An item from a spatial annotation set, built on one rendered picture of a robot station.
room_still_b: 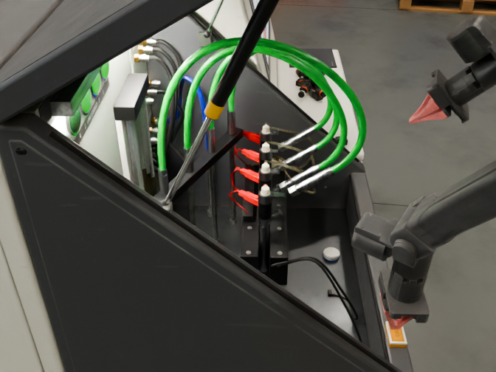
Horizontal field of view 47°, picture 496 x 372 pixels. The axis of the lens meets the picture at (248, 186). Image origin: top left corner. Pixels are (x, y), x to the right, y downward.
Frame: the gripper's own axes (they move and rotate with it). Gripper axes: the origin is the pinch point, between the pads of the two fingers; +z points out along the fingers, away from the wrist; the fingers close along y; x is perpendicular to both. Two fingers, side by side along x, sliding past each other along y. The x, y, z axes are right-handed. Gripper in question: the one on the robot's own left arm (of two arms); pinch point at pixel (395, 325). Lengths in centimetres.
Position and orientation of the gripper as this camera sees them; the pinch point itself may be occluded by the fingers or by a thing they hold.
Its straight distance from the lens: 108.4
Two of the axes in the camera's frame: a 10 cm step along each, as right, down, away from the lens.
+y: -0.2, 6.0, -8.0
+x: 10.0, 0.2, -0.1
